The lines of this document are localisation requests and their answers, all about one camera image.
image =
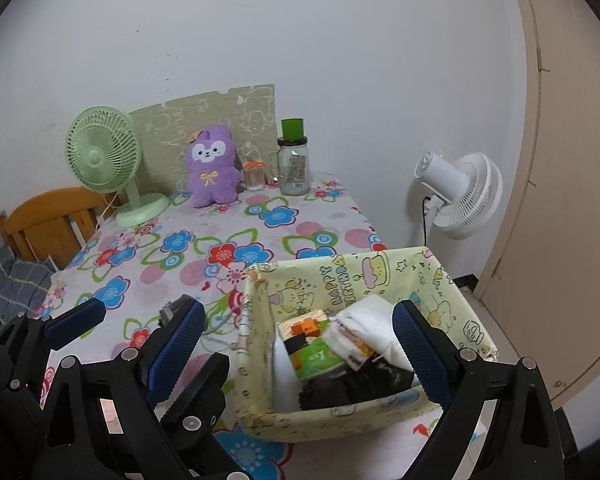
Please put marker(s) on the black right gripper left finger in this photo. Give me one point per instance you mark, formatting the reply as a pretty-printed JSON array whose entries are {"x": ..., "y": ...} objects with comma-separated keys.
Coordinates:
[{"x": 179, "y": 444}]

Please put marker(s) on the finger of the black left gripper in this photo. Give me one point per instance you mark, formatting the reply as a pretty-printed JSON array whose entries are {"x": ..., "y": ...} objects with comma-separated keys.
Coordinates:
[{"x": 74, "y": 323}]

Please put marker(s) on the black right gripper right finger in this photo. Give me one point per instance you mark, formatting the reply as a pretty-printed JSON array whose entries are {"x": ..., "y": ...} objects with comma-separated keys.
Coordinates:
[{"x": 523, "y": 439}]

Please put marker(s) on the black plastic bag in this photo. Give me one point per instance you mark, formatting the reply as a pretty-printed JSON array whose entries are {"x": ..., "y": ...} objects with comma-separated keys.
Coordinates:
[{"x": 376, "y": 379}]

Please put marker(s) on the green tissue pack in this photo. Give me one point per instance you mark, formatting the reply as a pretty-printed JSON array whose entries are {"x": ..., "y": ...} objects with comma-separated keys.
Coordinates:
[{"x": 309, "y": 354}]

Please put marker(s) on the yellow cartoon snack pack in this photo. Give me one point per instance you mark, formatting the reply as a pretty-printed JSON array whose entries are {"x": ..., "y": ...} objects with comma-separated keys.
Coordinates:
[{"x": 347, "y": 345}]

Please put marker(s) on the grey plaid pillow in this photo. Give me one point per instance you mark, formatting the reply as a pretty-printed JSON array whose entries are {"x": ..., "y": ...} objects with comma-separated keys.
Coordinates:
[{"x": 23, "y": 285}]

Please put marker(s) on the beige door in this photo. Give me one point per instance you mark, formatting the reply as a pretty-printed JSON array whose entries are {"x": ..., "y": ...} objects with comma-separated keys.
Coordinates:
[{"x": 542, "y": 281}]

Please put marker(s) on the floral tablecloth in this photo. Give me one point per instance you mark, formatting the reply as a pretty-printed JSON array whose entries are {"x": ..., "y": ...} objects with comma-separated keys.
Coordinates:
[{"x": 320, "y": 253}]

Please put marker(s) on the yellow cartoon fabric storage box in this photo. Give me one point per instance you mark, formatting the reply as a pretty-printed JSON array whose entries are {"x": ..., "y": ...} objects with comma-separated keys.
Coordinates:
[{"x": 276, "y": 292}]

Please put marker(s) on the green desk fan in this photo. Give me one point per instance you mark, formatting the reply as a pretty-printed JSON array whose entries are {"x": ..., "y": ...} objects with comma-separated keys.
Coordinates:
[{"x": 103, "y": 151}]

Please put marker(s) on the purple plush toy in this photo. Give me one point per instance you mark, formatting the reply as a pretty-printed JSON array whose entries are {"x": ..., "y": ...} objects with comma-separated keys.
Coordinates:
[{"x": 213, "y": 175}]

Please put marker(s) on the toothpick jar orange lid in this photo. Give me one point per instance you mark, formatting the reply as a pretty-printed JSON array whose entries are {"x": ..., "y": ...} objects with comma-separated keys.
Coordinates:
[{"x": 254, "y": 174}]

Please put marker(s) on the white floor fan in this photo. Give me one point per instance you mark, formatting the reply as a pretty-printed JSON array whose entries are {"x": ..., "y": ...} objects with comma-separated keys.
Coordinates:
[{"x": 463, "y": 194}]

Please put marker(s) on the glass jar with green lid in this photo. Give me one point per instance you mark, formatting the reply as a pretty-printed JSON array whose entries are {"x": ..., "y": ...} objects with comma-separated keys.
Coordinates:
[{"x": 291, "y": 163}]

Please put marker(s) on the grey drawstring pouch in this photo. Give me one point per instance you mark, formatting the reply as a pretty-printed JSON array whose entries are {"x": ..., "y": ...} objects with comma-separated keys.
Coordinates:
[{"x": 172, "y": 309}]

